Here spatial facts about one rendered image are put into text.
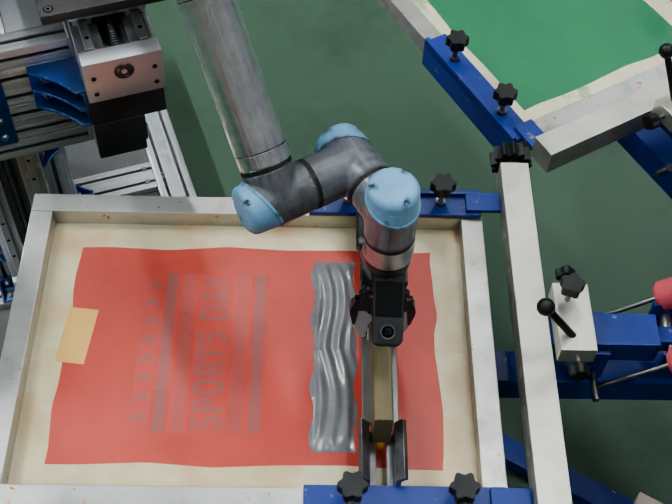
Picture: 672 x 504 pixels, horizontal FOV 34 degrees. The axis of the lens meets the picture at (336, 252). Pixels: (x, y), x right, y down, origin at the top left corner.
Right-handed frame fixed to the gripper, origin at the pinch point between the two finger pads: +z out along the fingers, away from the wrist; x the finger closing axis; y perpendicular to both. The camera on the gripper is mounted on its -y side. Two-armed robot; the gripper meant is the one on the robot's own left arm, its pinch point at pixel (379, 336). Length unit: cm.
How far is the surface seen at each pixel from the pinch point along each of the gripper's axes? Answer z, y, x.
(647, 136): 8, 51, -54
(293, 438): 5.3, -15.6, 13.4
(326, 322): 4.5, 5.3, 8.5
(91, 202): 2, 27, 50
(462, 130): 101, 136, -34
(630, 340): -3.2, -2.0, -39.3
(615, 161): 101, 125, -80
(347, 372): 4.8, -4.0, 5.0
